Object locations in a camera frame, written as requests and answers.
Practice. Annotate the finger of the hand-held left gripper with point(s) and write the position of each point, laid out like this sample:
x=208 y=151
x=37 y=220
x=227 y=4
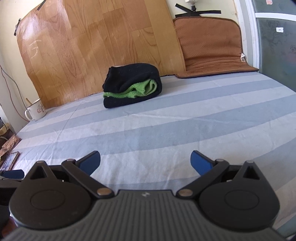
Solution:
x=12 y=173

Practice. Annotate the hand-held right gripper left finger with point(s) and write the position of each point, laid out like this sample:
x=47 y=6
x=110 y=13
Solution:
x=89 y=162

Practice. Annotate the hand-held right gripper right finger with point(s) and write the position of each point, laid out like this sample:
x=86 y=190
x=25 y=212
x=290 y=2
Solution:
x=201 y=163

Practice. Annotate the black and green sweater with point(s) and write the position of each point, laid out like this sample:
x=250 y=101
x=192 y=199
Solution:
x=129 y=74

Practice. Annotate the brown patterned box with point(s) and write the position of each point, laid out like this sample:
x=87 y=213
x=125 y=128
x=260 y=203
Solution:
x=10 y=143

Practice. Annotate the blue striped bed sheet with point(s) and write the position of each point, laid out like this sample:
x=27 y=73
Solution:
x=161 y=129

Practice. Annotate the white enamel mug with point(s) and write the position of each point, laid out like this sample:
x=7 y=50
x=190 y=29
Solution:
x=35 y=111

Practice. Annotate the wood pattern vinyl sheet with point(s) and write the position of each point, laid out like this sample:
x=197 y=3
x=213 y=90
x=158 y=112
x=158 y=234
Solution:
x=92 y=46

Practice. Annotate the brown padded mat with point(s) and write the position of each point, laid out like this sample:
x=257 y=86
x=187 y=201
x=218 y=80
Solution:
x=208 y=41

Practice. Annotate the white framed green window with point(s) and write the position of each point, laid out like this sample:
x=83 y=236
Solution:
x=275 y=46

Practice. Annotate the black tape strip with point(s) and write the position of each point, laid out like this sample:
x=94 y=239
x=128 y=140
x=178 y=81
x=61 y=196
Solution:
x=182 y=7
x=203 y=13
x=17 y=27
x=41 y=4

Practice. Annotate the white power strip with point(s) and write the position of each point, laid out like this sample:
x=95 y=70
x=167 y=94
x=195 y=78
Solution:
x=190 y=1

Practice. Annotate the wooden picture frame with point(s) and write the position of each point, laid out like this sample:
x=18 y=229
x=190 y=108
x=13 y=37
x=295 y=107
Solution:
x=10 y=160

